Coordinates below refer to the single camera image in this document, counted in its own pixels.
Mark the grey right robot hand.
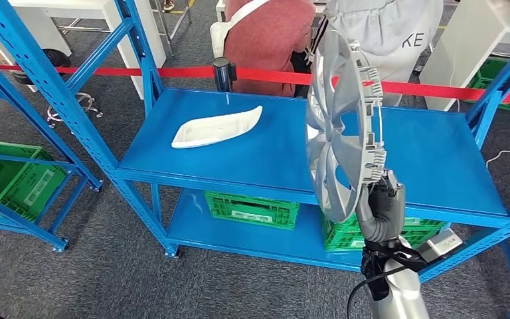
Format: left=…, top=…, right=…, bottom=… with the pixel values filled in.
left=355, top=169, right=406, bottom=225

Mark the red barrier belt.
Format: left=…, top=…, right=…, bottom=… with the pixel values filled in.
left=0, top=63, right=510, bottom=107

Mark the white cabinet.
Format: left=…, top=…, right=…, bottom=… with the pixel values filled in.
left=420, top=0, right=510, bottom=112
left=0, top=0, right=167, bottom=100

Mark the white plastic trim part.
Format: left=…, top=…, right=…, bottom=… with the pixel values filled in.
left=171, top=105, right=264, bottom=150

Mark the blue metal shelf rack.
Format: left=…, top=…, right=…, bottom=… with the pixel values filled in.
left=0, top=41, right=103, bottom=253
left=0, top=0, right=510, bottom=319

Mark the black swivel stool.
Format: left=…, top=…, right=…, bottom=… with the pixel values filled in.
left=11, top=48, right=104, bottom=130

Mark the person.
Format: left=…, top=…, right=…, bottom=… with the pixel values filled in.
left=210, top=0, right=317, bottom=98
left=309, top=0, right=444, bottom=108

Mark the silver plastic wheel cover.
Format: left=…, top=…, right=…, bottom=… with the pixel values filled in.
left=305, top=29, right=388, bottom=224

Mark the green plastic crate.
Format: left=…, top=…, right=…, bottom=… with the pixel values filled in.
left=319, top=210, right=447, bottom=253
left=204, top=191, right=301, bottom=231
left=466, top=57, right=510, bottom=112
left=0, top=138, right=69, bottom=223

